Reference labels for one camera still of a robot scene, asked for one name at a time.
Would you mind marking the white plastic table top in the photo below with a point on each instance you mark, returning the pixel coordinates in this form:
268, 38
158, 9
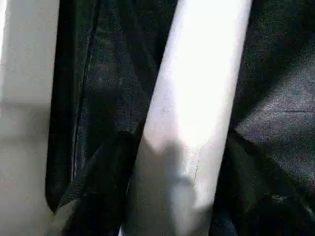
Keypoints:
24, 98

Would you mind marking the black work mat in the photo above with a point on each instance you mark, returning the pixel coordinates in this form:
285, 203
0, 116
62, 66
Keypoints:
110, 73

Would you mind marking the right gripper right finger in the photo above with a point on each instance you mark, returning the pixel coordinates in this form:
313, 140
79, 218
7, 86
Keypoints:
258, 204

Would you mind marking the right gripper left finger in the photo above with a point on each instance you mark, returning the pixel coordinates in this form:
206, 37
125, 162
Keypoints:
103, 191

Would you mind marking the white plastic table leg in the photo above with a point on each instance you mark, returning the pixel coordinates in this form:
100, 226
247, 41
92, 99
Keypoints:
192, 86

